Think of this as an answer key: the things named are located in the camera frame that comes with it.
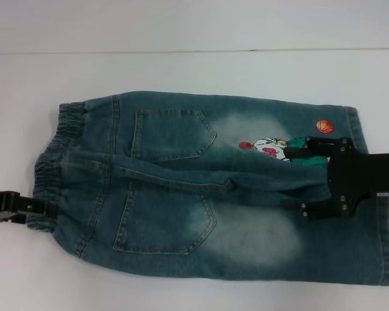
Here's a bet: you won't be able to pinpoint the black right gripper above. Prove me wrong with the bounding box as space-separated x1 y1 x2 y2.
283 135 389 223

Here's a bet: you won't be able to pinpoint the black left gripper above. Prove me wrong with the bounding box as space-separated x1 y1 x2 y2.
0 190 53 227

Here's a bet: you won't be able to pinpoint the blue denim shorts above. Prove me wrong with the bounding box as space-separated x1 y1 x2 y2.
33 91 389 288

